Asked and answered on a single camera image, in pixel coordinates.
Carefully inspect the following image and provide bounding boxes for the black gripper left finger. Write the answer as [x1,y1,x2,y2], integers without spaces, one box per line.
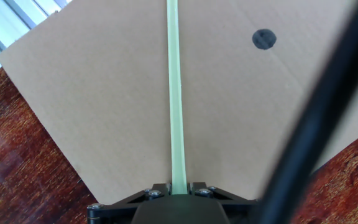
[87,182,172,224]

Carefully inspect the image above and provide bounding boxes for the glossy red woodgrain mat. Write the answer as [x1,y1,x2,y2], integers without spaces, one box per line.
[0,67,358,224]

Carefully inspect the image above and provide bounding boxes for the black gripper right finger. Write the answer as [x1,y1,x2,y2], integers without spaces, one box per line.
[190,182,259,224]

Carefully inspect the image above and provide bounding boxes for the thick black cable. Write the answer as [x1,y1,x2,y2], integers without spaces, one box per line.
[253,0,358,224]

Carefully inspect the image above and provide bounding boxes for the brown cardboard sheet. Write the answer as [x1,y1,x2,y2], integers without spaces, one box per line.
[0,0,358,202]

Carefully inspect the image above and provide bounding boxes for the pale green plastic flyswatter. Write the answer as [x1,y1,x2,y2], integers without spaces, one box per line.
[165,0,188,195]

